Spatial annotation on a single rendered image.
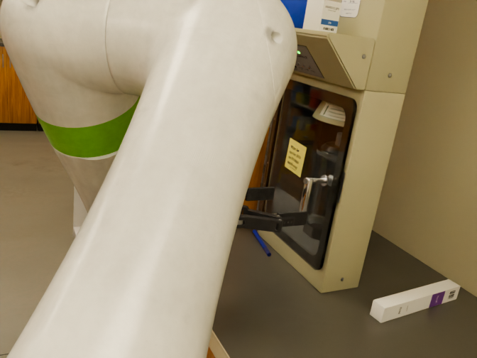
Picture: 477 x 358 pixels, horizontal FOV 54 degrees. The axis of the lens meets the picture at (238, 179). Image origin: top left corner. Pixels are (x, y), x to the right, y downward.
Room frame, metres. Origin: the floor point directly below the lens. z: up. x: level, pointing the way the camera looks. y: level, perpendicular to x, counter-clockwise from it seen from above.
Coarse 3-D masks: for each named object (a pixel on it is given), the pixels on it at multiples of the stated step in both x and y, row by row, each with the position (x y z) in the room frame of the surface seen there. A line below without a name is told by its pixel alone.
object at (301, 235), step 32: (288, 96) 1.17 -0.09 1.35; (320, 96) 1.05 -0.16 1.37; (288, 128) 1.15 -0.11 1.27; (320, 128) 1.03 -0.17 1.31; (352, 128) 0.95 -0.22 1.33; (320, 160) 1.01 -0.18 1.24; (288, 192) 1.10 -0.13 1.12; (320, 192) 0.99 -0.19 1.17; (320, 224) 0.97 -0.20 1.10; (320, 256) 0.95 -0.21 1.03
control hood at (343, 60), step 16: (304, 32) 0.96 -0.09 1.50; (320, 32) 0.92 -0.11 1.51; (320, 48) 0.95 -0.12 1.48; (336, 48) 0.91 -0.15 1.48; (352, 48) 0.92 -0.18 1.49; (368, 48) 0.94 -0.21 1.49; (320, 64) 0.99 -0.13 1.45; (336, 64) 0.93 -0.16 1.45; (352, 64) 0.93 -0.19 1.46; (368, 64) 0.95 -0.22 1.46; (336, 80) 0.98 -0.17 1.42; (352, 80) 0.93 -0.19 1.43
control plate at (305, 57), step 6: (300, 48) 1.02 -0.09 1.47; (306, 48) 0.99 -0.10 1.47; (300, 54) 1.04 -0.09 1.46; (306, 54) 1.01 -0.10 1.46; (300, 60) 1.06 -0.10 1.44; (306, 60) 1.03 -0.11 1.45; (312, 60) 1.01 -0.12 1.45; (300, 66) 1.08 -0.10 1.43; (306, 66) 1.05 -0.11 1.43; (312, 66) 1.03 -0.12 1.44; (306, 72) 1.08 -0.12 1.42; (312, 72) 1.05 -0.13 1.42; (318, 72) 1.02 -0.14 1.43
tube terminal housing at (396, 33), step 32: (384, 0) 0.95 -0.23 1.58; (416, 0) 0.99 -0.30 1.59; (352, 32) 1.02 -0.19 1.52; (384, 32) 0.96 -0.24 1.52; (416, 32) 1.00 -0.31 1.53; (384, 64) 0.96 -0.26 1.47; (352, 96) 0.98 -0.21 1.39; (384, 96) 0.97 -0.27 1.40; (384, 128) 0.98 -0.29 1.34; (352, 160) 0.95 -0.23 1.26; (384, 160) 0.99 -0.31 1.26; (352, 192) 0.96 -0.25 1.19; (352, 224) 0.97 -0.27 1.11; (288, 256) 1.08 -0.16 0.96; (352, 256) 0.98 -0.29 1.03; (320, 288) 0.95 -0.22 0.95
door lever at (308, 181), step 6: (306, 180) 0.96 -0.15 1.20; (312, 180) 0.96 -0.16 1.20; (318, 180) 0.97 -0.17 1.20; (324, 180) 0.98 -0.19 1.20; (306, 186) 0.96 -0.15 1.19; (306, 192) 0.96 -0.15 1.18; (306, 198) 0.96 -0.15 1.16; (300, 204) 0.97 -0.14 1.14; (306, 204) 0.96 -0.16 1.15; (300, 210) 0.97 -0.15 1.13; (306, 210) 0.96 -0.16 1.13
